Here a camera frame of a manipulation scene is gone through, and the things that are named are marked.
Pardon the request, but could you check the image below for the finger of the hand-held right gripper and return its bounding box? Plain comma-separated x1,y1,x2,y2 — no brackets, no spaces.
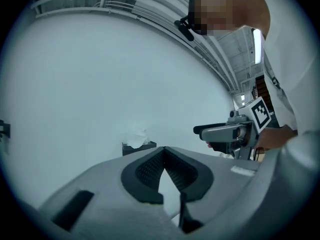
193,120,251,135
200,124,249,143

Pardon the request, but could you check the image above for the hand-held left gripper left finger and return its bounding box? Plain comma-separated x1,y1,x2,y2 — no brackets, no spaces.
37,146,186,240

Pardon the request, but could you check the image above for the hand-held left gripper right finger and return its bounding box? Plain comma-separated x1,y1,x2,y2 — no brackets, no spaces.
163,146,261,233

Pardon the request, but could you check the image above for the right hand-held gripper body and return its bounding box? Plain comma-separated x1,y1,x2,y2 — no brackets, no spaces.
209,96,272,160

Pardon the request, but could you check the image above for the person's right forearm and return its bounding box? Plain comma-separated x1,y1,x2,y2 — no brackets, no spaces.
254,124,299,150

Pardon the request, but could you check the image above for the brown shelving rack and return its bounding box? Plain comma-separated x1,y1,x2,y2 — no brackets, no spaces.
254,74,275,115

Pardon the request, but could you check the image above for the person's white shirt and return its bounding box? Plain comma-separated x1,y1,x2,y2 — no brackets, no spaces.
252,0,320,145

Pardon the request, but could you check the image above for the person's head and neck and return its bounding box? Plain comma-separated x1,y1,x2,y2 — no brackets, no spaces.
188,0,271,38

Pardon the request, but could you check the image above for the black wall shelf holder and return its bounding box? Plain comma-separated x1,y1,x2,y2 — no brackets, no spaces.
121,140,158,157

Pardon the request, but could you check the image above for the black head-mounted camera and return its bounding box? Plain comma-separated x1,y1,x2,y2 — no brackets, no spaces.
173,15,196,43

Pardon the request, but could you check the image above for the black wall hook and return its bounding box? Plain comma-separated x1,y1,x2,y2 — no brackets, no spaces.
0,119,12,139

